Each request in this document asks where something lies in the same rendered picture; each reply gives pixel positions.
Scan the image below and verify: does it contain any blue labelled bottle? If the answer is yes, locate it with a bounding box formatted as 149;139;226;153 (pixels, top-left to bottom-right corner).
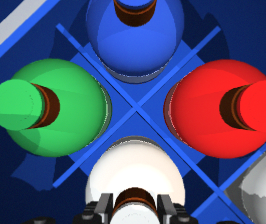
85;0;185;85

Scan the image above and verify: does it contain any green bottle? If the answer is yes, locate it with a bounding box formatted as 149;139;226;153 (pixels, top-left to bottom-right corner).
0;58;113;158

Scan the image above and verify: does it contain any blue plastic crate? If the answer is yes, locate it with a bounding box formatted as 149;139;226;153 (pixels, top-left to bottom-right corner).
0;0;266;224

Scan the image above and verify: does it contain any red bottle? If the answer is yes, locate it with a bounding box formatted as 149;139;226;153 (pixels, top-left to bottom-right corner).
163;59;266;159

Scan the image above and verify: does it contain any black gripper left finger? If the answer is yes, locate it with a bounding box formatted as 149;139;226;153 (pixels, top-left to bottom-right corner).
21;193;114;224

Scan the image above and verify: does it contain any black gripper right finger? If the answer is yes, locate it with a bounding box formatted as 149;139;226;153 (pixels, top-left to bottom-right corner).
157;194;240;224

